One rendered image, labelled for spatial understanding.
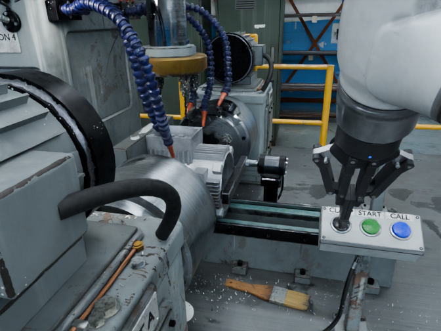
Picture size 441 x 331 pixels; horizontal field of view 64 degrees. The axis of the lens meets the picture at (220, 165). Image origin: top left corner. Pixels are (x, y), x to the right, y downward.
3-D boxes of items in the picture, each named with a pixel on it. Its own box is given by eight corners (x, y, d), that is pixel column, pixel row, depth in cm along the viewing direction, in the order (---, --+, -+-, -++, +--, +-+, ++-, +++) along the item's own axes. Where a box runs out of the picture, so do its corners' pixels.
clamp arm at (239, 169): (239, 164, 107) (218, 203, 85) (239, 155, 106) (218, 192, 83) (250, 165, 107) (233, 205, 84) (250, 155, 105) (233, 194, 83)
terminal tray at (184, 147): (147, 162, 90) (144, 136, 88) (163, 148, 100) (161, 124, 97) (191, 166, 88) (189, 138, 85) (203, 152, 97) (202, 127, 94)
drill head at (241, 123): (168, 186, 113) (162, 110, 104) (204, 145, 150) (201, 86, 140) (245, 194, 108) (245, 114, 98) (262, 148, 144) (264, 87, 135)
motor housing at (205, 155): (146, 222, 93) (138, 155, 85) (172, 190, 110) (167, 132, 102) (220, 231, 88) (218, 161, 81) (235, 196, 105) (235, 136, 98)
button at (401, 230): (390, 240, 62) (393, 235, 60) (389, 224, 63) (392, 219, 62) (409, 242, 61) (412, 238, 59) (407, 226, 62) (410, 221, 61)
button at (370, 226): (360, 236, 63) (362, 232, 61) (359, 221, 64) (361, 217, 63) (378, 238, 62) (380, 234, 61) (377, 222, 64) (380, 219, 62)
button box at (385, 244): (317, 250, 66) (319, 239, 62) (319, 217, 70) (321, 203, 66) (417, 263, 62) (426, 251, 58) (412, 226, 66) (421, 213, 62)
